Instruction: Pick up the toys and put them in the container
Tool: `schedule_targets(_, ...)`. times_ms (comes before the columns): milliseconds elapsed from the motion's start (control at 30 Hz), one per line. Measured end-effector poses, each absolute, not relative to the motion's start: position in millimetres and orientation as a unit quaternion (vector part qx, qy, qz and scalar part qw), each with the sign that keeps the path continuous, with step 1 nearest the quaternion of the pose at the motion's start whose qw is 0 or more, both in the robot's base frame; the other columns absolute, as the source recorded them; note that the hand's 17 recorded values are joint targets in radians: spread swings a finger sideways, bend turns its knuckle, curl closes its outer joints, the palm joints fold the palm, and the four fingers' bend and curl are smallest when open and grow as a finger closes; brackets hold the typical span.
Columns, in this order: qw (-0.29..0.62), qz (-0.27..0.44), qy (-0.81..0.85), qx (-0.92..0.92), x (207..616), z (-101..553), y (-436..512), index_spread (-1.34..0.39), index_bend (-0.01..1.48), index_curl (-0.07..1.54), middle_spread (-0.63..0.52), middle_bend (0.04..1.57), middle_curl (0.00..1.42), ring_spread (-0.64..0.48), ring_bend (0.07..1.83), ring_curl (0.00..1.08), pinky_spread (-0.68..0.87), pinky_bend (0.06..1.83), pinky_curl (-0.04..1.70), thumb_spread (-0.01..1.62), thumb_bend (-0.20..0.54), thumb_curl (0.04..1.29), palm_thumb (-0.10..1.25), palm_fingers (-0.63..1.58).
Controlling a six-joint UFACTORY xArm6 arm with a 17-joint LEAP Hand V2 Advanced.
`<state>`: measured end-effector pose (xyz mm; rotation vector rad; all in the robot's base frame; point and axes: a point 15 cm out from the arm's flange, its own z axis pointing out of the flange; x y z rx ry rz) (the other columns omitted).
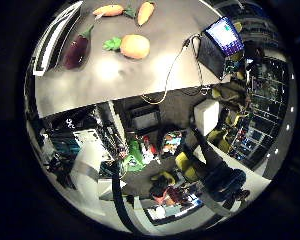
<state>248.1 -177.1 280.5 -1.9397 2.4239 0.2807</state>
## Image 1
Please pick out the orange carrot plush toy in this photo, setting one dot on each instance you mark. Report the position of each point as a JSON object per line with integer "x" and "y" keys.
{"x": 110, "y": 10}
{"x": 145, "y": 13}

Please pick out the white plastic container bin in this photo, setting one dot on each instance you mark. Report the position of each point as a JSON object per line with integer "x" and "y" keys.
{"x": 53, "y": 40}

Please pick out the white box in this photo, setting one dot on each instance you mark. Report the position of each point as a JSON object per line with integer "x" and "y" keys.
{"x": 206, "y": 116}

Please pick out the purple eggplant plush toy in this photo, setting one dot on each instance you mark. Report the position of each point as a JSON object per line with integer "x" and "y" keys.
{"x": 76, "y": 50}

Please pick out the person in dark clothes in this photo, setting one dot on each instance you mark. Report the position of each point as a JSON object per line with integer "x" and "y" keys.
{"x": 220, "y": 176}

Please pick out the round orange plush with leaves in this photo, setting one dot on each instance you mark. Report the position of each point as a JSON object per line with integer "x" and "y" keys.
{"x": 135, "y": 46}

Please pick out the green bag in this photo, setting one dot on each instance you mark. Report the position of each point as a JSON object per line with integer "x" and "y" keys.
{"x": 134, "y": 155}

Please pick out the open black laptop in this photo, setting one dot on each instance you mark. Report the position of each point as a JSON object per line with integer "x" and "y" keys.
{"x": 211, "y": 51}

